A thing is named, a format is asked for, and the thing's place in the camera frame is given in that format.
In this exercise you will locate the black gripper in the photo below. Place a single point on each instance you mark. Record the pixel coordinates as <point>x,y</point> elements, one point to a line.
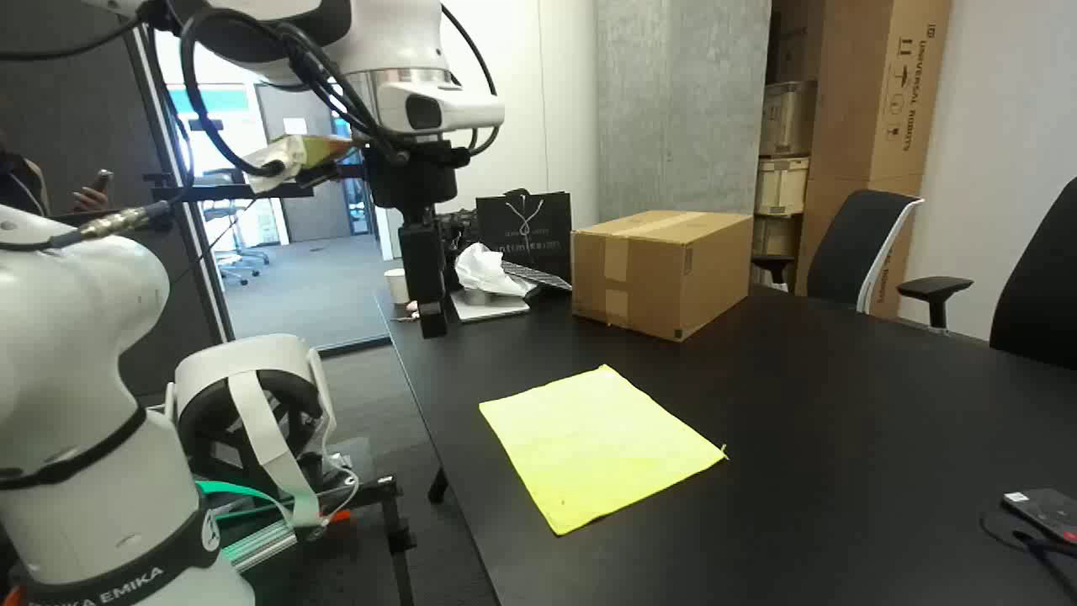
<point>414,181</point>

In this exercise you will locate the yellow towel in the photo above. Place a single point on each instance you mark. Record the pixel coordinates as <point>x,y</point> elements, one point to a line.
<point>591,445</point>

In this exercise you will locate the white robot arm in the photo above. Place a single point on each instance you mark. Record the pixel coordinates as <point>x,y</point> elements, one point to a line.
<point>94,498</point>

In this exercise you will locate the white VR headset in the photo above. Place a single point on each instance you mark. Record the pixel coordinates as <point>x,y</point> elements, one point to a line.
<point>260,411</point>

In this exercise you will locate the brown cardboard box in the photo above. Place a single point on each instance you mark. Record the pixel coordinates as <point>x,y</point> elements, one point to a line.
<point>664,274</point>

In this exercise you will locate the stacked small cardboard boxes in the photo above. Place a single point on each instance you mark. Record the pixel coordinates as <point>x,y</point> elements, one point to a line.
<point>783,178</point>

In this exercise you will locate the person in background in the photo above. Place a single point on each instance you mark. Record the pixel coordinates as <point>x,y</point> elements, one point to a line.
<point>25,186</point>

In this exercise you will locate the tall cardboard box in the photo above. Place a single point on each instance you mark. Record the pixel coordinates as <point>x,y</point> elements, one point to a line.
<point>877,71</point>

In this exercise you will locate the black office chair near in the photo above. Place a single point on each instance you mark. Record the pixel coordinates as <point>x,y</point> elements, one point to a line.
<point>1037,309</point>

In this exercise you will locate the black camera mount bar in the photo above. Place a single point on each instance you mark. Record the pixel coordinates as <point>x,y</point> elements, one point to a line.
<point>283,186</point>

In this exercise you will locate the black office chair white frame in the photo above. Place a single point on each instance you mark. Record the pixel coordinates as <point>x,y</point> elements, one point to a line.
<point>856,244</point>

